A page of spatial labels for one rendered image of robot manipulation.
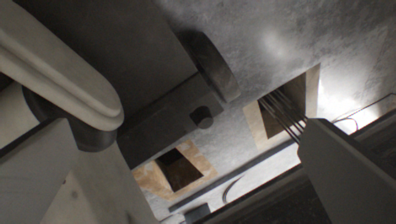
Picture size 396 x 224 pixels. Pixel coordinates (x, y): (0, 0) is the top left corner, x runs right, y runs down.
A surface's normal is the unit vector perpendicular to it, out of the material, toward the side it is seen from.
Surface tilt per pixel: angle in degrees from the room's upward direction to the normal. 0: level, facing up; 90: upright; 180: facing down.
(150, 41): 0
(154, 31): 0
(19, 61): 90
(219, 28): 0
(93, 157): 90
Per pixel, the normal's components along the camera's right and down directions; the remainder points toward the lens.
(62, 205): -0.18, -0.09
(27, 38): 0.83, -0.55
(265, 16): 0.34, 0.65
